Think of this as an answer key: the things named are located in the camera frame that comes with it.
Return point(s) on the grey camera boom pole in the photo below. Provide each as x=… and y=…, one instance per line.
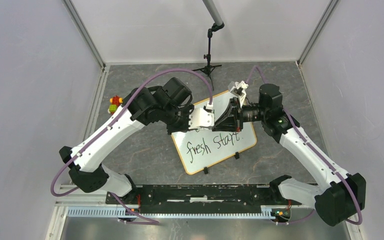
x=213, y=11

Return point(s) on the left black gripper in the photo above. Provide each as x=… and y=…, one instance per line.
x=184, y=128

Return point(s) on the black tripod camera stand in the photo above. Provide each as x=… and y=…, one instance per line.
x=208, y=68

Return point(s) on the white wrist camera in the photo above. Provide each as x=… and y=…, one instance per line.
x=202, y=117
x=238, y=89

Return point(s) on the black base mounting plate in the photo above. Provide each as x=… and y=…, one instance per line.
x=206, y=199

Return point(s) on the yellow framed whiteboard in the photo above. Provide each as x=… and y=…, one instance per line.
x=199, y=149

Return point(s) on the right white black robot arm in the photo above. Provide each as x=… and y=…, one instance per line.
x=337, y=195

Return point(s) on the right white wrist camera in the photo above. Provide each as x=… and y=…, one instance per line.
x=238, y=89

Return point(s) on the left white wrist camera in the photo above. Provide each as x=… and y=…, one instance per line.
x=202, y=117

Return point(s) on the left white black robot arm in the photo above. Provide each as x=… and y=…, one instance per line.
x=168, y=104

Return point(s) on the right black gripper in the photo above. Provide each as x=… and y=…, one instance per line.
x=230, y=120

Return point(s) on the colourful toy block car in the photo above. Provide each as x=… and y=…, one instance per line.
x=115, y=102

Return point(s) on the slotted aluminium cable rail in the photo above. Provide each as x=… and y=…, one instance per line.
x=120, y=212

